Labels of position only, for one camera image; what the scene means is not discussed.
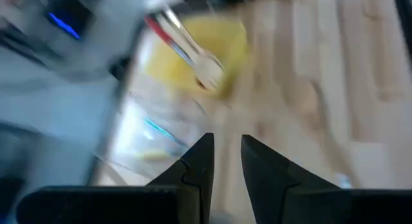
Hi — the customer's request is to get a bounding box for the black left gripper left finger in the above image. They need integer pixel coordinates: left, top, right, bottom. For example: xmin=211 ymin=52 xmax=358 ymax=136
xmin=15 ymin=132 xmax=216 ymax=224

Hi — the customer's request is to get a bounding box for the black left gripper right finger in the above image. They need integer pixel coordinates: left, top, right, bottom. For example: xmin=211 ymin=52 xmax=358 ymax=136
xmin=240 ymin=134 xmax=412 ymax=224

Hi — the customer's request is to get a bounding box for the clear plastic bin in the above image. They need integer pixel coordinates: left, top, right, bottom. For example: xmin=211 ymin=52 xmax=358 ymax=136
xmin=93 ymin=23 xmax=210 ymax=182

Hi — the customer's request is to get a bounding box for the yellow plastic bin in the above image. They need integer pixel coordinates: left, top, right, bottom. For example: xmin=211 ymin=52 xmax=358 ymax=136
xmin=143 ymin=16 xmax=250 ymax=101

